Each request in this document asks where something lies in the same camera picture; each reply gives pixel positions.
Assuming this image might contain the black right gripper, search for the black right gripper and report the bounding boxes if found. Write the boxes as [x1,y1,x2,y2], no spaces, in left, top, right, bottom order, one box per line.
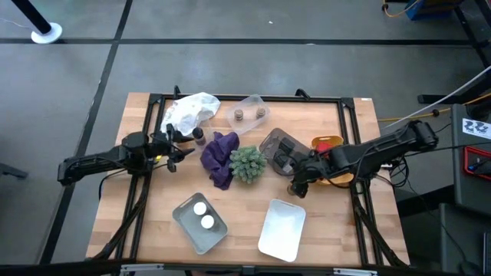
[287,152,331,199]

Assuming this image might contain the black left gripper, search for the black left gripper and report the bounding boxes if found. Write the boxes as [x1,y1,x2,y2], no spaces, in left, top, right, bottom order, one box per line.
[152,122,196,174]

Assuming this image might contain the dark lid spice jar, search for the dark lid spice jar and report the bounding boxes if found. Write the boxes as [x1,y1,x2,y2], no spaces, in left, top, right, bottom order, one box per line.
[191,126,206,147]

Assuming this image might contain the black rectangular spice tin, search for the black rectangular spice tin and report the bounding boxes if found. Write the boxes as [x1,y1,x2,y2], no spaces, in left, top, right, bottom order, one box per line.
[274,153,292,169]

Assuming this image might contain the white plastic bin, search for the white plastic bin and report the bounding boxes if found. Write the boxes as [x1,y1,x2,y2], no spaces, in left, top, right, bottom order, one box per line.
[257,198,308,264]

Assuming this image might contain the black pepper spice tin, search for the black pepper spice tin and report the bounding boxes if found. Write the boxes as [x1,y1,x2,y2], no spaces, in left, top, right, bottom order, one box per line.
[278,138,296,154]

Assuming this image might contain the purple cloth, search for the purple cloth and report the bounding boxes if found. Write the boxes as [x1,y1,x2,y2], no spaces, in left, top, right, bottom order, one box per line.
[199,131,241,192]

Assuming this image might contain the white plastic bag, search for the white plastic bag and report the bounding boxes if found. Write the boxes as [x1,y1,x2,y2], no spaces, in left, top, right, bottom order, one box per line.
[160,91,222,137]

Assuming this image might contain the clear smoky plastic tray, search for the clear smoky plastic tray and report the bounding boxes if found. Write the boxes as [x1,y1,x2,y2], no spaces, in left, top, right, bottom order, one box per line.
[259,127,312,178]

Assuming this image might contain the green artificial plant in pot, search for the green artificial plant in pot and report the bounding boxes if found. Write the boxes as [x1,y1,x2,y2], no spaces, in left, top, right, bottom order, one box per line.
[229,145,269,185]

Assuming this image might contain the orange bowl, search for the orange bowl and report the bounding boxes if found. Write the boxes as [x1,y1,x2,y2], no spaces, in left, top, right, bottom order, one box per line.
[310,133,356,187]

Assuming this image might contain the clear plastic container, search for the clear plastic container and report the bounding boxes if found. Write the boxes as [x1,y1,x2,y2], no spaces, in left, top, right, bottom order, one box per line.
[225,94,272,136]

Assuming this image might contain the white cup at left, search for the white cup at left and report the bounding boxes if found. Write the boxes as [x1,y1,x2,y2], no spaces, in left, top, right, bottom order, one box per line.
[171,192,229,256]

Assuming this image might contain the black rig crossbar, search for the black rig crossbar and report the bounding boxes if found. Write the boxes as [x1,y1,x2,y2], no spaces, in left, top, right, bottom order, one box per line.
[0,259,491,276]

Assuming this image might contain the grey cabinet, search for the grey cabinet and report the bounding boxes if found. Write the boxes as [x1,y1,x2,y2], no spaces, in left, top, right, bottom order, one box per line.
[451,103,491,208]

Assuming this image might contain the dark cabinet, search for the dark cabinet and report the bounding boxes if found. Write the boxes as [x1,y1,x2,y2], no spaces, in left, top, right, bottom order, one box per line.
[439,202,491,276]

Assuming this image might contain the black pole white round base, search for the black pole white round base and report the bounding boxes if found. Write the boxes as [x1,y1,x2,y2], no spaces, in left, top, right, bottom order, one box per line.
[10,0,64,45]

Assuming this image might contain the red framed box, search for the red framed box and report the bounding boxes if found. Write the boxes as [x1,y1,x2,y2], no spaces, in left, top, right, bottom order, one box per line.
[463,145,491,181]

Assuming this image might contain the white number label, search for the white number label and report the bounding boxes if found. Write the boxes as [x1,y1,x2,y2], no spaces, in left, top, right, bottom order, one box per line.
[462,117,491,140]

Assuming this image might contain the blue box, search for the blue box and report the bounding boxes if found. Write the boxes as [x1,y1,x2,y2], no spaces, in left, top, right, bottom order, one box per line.
[405,0,463,21]

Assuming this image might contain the black stand legs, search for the black stand legs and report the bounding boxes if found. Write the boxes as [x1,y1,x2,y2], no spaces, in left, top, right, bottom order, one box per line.
[417,0,491,105]

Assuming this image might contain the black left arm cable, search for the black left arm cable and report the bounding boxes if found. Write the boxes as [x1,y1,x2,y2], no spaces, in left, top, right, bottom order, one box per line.
[97,163,172,200]

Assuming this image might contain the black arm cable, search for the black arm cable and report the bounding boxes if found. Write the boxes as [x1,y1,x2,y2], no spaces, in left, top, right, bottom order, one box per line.
[383,140,491,189]
[97,163,172,200]

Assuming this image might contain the black table frame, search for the black table frame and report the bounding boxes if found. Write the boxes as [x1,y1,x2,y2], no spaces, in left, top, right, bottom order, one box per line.
[91,84,410,269]

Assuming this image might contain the yellow floor cable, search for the yellow floor cable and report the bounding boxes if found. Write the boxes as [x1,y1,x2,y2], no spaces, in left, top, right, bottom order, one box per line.
[377,91,491,123]

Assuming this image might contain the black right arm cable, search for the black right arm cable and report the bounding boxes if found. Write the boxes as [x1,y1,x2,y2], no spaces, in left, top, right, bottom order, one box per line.
[383,140,491,189]

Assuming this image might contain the white floor cable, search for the white floor cable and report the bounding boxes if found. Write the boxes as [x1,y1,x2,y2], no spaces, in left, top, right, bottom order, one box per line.
[383,64,491,130]

